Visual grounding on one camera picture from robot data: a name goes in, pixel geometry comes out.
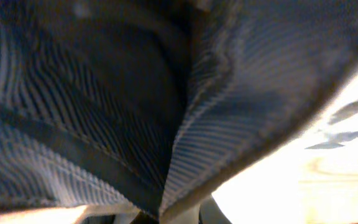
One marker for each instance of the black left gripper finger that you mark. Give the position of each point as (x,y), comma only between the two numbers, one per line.
(210,213)

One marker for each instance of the khaki green shorts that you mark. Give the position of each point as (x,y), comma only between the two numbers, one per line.
(149,106)

